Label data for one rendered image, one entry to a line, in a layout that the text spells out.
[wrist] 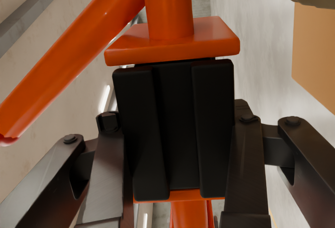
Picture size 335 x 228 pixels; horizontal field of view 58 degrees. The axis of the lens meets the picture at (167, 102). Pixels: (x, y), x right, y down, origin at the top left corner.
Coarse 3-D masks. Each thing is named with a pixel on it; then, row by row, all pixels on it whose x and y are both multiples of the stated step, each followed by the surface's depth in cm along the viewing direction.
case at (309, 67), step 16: (304, 16) 31; (320, 16) 28; (304, 32) 32; (320, 32) 28; (304, 48) 32; (320, 48) 28; (304, 64) 32; (320, 64) 28; (304, 80) 33; (320, 80) 29; (320, 96) 29
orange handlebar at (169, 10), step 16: (160, 0) 13; (176, 0) 13; (160, 16) 13; (176, 16) 13; (192, 16) 14; (160, 32) 14; (176, 32) 14; (192, 32) 14; (176, 208) 18; (192, 208) 17; (208, 208) 21; (176, 224) 18; (192, 224) 18; (208, 224) 20
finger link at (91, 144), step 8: (88, 144) 14; (88, 152) 14; (80, 160) 14; (88, 160) 14; (72, 168) 14; (80, 168) 14; (88, 168) 14; (72, 176) 14; (80, 176) 14; (88, 176) 14
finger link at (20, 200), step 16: (64, 144) 13; (80, 144) 13; (48, 160) 12; (64, 160) 12; (32, 176) 11; (48, 176) 11; (64, 176) 12; (16, 192) 10; (32, 192) 10; (48, 192) 11; (64, 192) 12; (80, 192) 13; (0, 208) 10; (16, 208) 10; (32, 208) 10; (48, 208) 11; (64, 208) 12; (0, 224) 9; (16, 224) 9; (32, 224) 10; (48, 224) 11; (64, 224) 12
